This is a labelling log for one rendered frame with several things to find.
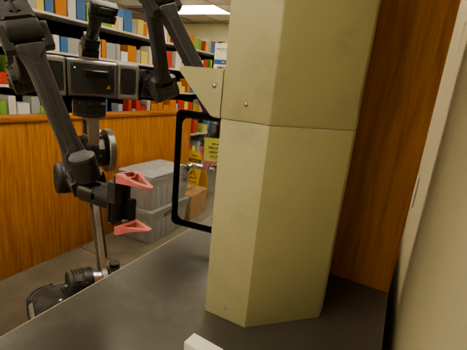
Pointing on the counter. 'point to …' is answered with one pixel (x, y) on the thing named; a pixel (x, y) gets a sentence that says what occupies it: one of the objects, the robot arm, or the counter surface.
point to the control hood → (206, 87)
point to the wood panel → (391, 136)
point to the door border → (180, 160)
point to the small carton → (220, 55)
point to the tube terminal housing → (285, 153)
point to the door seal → (177, 167)
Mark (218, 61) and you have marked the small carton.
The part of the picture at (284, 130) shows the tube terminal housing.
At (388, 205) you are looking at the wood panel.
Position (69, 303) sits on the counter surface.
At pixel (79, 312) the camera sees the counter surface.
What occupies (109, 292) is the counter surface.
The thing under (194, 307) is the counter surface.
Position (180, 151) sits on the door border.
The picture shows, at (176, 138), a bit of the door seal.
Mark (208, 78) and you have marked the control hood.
